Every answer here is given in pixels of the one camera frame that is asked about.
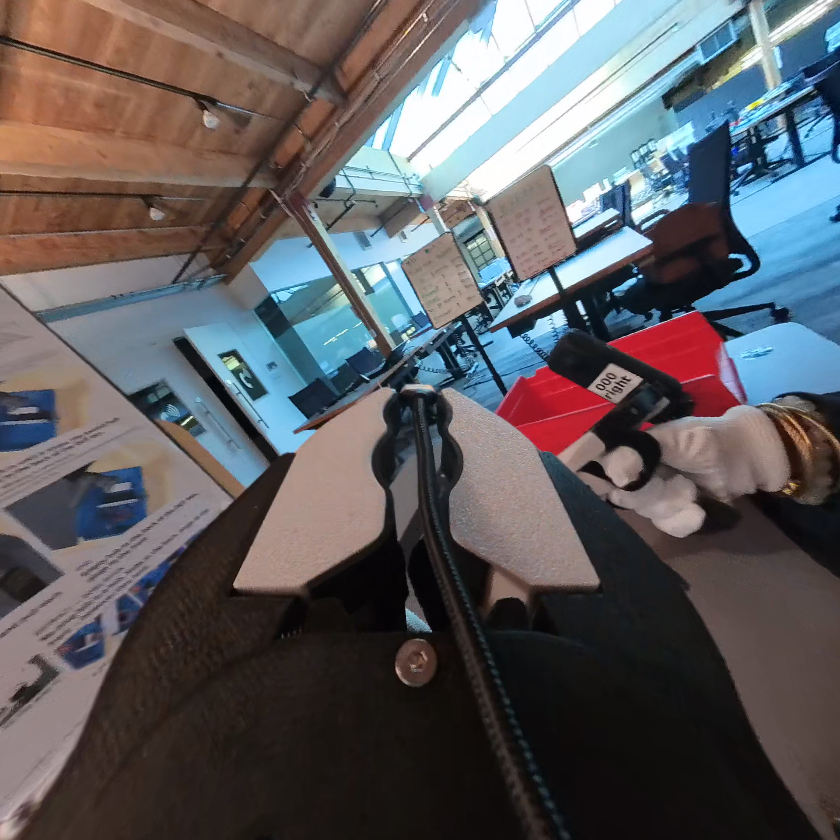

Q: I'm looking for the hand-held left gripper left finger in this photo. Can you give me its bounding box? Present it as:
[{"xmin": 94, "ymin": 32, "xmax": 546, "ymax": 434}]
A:
[{"xmin": 233, "ymin": 388, "xmax": 403, "ymax": 599}]

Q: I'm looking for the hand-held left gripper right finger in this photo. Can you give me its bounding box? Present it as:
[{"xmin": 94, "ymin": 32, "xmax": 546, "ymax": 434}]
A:
[{"xmin": 436, "ymin": 388, "xmax": 601, "ymax": 614}]

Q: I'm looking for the black gold-plug usb cable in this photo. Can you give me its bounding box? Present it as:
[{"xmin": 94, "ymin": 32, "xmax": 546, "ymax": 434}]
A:
[{"xmin": 399, "ymin": 385, "xmax": 572, "ymax": 840}]

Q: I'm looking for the red storage box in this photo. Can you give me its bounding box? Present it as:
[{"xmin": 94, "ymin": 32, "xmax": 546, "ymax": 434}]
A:
[{"xmin": 495, "ymin": 310, "xmax": 748, "ymax": 455}]

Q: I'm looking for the person's right forearm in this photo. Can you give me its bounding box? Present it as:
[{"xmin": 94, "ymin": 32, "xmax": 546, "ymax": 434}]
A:
[{"xmin": 748, "ymin": 390, "xmax": 840, "ymax": 578}]

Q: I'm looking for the person's right hand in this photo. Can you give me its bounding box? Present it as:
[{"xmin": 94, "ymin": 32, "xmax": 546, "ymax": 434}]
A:
[{"xmin": 600, "ymin": 405, "xmax": 793, "ymax": 539}]

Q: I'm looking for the whiteboard stand pole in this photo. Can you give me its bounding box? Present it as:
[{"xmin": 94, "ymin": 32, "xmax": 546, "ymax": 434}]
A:
[
  {"xmin": 548, "ymin": 266, "xmax": 592, "ymax": 342},
  {"xmin": 459, "ymin": 315, "xmax": 509, "ymax": 395}
]

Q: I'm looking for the long wooden desk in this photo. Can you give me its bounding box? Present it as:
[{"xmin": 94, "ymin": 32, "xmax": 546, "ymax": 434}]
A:
[{"xmin": 489, "ymin": 226, "xmax": 657, "ymax": 336}]

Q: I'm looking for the wooden office desk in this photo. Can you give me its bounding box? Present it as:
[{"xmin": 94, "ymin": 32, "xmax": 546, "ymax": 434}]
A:
[{"xmin": 292, "ymin": 325, "xmax": 460, "ymax": 434}]

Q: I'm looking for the white door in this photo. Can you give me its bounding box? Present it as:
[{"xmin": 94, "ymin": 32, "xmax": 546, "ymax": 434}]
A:
[{"xmin": 184, "ymin": 325, "xmax": 296, "ymax": 460}]

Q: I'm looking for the instruction sheet on stand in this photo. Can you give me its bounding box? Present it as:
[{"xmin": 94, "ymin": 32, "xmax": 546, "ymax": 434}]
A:
[{"xmin": 151, "ymin": 419, "xmax": 247, "ymax": 501}]

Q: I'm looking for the dark door poster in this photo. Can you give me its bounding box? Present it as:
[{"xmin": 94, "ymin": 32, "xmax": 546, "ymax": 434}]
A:
[{"xmin": 218, "ymin": 350, "xmax": 269, "ymax": 401}]

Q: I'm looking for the white flat sheet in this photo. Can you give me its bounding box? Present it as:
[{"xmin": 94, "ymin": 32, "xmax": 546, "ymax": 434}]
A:
[{"xmin": 718, "ymin": 320, "xmax": 840, "ymax": 408}]

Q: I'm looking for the printed instruction sheet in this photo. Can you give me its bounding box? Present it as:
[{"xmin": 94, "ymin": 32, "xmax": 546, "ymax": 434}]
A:
[{"xmin": 0, "ymin": 285, "xmax": 234, "ymax": 821}]

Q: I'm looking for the silver door handle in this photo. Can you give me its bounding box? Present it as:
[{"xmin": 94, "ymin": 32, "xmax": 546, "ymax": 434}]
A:
[
  {"xmin": 233, "ymin": 384, "xmax": 270, "ymax": 431},
  {"xmin": 193, "ymin": 397, "xmax": 242, "ymax": 452}
]

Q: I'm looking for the dark wall poster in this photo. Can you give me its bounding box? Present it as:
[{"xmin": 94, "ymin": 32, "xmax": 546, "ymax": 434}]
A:
[{"xmin": 128, "ymin": 379, "xmax": 206, "ymax": 437}]

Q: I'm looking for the gold bead bracelet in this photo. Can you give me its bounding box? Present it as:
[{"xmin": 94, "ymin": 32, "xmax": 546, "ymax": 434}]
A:
[{"xmin": 758, "ymin": 397, "xmax": 840, "ymax": 503}]

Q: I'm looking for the wooden ceiling post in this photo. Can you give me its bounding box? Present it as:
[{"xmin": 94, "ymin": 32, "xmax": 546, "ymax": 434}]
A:
[{"xmin": 285, "ymin": 193, "xmax": 395, "ymax": 355}]

